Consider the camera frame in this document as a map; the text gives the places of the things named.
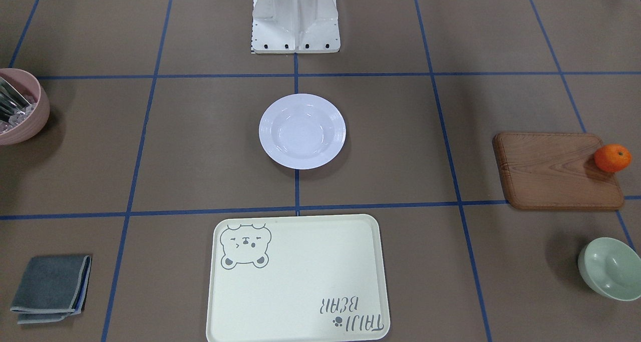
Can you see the light green bowl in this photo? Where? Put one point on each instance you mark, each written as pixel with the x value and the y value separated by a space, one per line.
pixel 611 268

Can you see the cream bear print tray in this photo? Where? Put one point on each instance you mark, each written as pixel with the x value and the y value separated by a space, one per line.
pixel 299 278

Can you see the pink bowl with ice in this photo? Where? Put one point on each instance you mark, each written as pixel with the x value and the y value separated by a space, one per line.
pixel 25 106

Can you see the wooden cutting board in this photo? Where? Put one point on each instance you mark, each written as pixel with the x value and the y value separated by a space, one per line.
pixel 554 171

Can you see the folded grey cloth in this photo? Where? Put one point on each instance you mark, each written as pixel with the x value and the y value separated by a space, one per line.
pixel 52 288

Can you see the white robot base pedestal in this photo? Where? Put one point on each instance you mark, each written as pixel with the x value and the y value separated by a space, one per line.
pixel 295 26

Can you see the white round plate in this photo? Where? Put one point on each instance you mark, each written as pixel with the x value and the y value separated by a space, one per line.
pixel 302 131

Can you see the orange fruit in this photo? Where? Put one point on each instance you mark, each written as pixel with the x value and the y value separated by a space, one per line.
pixel 612 158

